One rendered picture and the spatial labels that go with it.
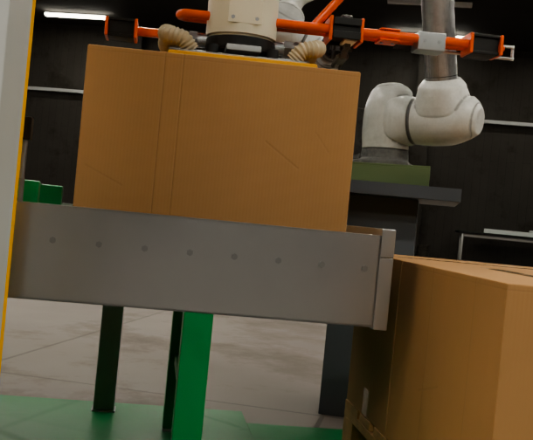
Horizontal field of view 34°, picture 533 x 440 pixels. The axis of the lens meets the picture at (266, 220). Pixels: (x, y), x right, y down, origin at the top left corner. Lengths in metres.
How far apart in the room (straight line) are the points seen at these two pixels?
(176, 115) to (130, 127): 0.10
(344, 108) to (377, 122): 0.92
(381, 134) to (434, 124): 0.18
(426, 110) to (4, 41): 1.93
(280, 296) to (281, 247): 0.10
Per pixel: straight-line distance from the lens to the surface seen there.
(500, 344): 1.45
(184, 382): 1.81
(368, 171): 2.78
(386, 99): 2.89
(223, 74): 1.96
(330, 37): 2.17
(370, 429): 2.19
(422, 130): 2.83
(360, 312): 1.84
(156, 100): 1.95
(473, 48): 2.27
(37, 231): 1.79
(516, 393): 1.47
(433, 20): 2.80
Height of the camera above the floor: 0.61
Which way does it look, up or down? level
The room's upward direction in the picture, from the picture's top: 6 degrees clockwise
